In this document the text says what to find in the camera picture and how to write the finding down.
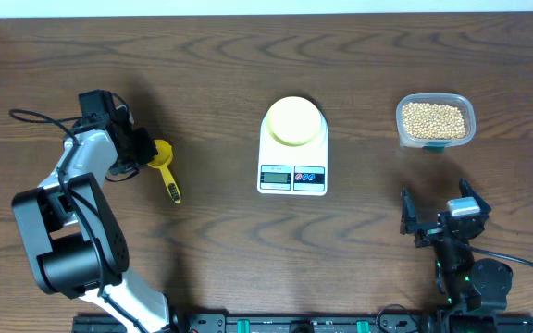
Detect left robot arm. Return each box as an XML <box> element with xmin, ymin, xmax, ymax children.
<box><xmin>12</xmin><ymin>105</ymin><xmax>178</xmax><ymax>332</ymax></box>

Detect left black cable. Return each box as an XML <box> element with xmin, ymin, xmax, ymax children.
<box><xmin>8</xmin><ymin>92</ymin><xmax>152</xmax><ymax>333</ymax></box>

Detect yellow measuring scoop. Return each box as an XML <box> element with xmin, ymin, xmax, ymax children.
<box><xmin>148</xmin><ymin>139</ymin><xmax>181</xmax><ymax>204</ymax></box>

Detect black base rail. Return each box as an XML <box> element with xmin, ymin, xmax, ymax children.
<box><xmin>71</xmin><ymin>312</ymin><xmax>533</xmax><ymax>333</ymax></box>

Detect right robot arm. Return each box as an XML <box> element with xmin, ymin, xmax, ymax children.
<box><xmin>400</xmin><ymin>179</ymin><xmax>513</xmax><ymax>332</ymax></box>

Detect clear plastic container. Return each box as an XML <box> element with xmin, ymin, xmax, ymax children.
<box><xmin>396</xmin><ymin>92</ymin><xmax>477</xmax><ymax>151</ymax></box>

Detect pale yellow bowl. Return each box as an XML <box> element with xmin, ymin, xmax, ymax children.
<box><xmin>266</xmin><ymin>96</ymin><xmax>322</xmax><ymax>147</ymax></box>

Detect white digital kitchen scale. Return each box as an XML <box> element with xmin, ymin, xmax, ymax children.
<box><xmin>256</xmin><ymin>112</ymin><xmax>328</xmax><ymax>196</ymax></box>

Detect soybeans in container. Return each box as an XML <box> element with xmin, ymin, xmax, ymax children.
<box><xmin>402</xmin><ymin>103</ymin><xmax>466</xmax><ymax>140</ymax></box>

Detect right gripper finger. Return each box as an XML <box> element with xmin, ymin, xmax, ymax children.
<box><xmin>400</xmin><ymin>188</ymin><xmax>418</xmax><ymax>234</ymax></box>
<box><xmin>459</xmin><ymin>179</ymin><xmax>491</xmax><ymax>214</ymax></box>

